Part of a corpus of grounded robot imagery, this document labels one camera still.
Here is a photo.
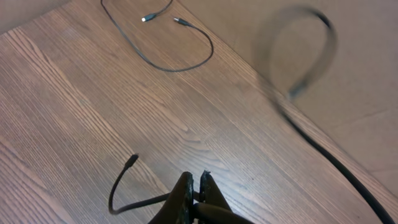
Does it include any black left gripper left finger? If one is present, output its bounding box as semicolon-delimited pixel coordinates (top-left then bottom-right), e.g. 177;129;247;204
149;172;193;224

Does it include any long black usb cable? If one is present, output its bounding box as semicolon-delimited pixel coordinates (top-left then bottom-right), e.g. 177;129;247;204
108;154;200;215

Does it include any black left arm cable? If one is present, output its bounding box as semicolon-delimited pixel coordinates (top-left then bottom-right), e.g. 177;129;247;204
253;5;396;224

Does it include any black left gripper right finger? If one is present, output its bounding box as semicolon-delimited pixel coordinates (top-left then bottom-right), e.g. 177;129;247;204
198;170;256;224

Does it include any short black usb cable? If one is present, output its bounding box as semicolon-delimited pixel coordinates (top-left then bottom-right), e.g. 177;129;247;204
100;0;215;73

